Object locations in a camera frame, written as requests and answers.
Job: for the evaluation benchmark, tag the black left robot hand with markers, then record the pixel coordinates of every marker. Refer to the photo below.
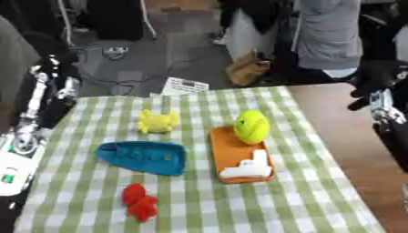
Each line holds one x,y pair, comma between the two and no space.
62,57

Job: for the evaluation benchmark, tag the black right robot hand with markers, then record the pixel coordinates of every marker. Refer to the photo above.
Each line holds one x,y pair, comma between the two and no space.
378,75

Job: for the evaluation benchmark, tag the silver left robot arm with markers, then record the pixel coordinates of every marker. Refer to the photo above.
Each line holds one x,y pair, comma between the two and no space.
18,157

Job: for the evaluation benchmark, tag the orange shallow box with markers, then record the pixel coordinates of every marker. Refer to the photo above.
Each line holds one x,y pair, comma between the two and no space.
229,151

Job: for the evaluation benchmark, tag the black office chair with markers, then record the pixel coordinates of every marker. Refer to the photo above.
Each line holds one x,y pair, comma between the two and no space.
114,19

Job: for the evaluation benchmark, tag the person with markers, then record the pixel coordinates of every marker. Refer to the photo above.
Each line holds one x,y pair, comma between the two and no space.
328,33
260,15

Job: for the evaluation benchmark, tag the yellow crab toy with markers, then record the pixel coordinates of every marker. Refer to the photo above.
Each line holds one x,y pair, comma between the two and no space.
156,122

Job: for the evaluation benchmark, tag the white printed card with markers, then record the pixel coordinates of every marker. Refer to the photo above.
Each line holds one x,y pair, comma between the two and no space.
184,86

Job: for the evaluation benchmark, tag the blue boat-shaped tray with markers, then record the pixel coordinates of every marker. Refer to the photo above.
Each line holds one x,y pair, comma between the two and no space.
146,157

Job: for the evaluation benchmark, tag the brown bag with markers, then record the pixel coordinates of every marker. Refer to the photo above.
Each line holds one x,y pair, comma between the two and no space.
247,70

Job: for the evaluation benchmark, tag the yellow-green tennis ball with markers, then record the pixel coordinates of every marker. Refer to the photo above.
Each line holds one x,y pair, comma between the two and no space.
252,127

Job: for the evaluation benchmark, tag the white boat-shaped toy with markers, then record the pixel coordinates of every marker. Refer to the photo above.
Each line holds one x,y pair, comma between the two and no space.
249,169

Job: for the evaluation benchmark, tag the red soft toy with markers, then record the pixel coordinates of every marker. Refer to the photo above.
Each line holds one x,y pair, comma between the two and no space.
141,203

